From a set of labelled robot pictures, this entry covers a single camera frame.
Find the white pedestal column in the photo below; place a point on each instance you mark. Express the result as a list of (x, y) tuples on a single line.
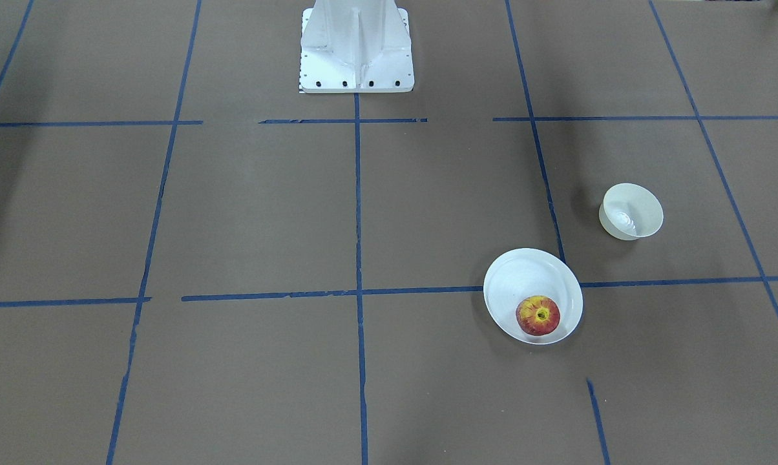
[(355, 46)]

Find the white plate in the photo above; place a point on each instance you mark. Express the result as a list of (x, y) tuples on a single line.
[(522, 273)]

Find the white bowl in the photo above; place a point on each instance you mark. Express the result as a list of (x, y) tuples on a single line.
[(630, 212)]

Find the red yellow apple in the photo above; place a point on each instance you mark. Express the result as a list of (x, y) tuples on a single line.
[(538, 315)]

